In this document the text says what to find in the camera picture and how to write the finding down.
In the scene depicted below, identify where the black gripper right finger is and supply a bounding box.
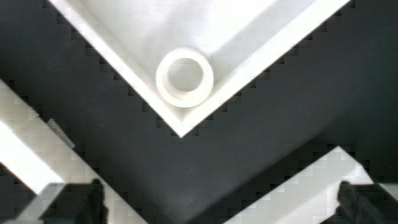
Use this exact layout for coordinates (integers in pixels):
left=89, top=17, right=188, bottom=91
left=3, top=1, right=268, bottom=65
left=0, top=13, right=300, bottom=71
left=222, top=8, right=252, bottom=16
left=332, top=182, right=398, bottom=224

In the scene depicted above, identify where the white square tabletop part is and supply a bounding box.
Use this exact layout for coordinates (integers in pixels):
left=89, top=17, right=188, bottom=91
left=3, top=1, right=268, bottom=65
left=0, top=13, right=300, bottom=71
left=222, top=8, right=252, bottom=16
left=48, top=0, right=350, bottom=135

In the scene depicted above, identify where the white U-shaped obstacle wall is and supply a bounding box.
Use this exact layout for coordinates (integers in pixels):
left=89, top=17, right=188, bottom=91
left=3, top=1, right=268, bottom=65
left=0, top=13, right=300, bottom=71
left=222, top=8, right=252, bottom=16
left=0, top=79, right=398, bottom=224

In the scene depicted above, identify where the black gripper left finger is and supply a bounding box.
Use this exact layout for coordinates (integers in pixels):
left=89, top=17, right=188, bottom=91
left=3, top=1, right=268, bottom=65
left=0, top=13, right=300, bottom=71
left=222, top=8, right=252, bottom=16
left=39, top=179, right=108, bottom=224

